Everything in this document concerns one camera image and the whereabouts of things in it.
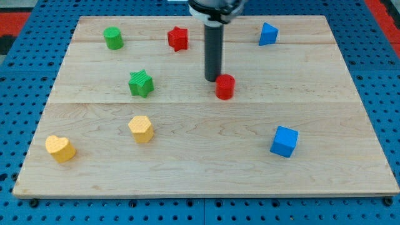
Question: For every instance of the blue triangle block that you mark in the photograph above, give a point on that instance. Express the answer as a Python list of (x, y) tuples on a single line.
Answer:
[(268, 35)]

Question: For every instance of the wooden board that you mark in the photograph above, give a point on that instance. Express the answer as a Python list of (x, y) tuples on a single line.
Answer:
[(204, 147)]

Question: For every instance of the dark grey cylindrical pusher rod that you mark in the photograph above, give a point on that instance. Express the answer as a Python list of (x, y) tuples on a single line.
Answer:
[(213, 51)]

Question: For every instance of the blue cube block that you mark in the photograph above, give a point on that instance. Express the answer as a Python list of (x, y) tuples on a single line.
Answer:
[(284, 142)]

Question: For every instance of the red star block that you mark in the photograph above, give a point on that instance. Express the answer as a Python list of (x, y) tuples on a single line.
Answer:
[(178, 38)]

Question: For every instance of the yellow hexagon block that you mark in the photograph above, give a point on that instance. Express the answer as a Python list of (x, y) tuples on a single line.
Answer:
[(141, 129)]

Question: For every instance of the green star block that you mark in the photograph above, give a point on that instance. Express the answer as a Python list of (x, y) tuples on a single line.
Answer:
[(140, 83)]

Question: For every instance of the yellow heart block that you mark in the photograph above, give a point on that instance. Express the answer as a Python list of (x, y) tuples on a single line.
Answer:
[(60, 148)]

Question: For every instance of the red cylinder block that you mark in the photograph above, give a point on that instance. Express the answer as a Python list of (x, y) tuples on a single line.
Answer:
[(225, 85)]

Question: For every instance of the green cylinder block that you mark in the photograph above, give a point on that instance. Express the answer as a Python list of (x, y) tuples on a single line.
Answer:
[(113, 38)]

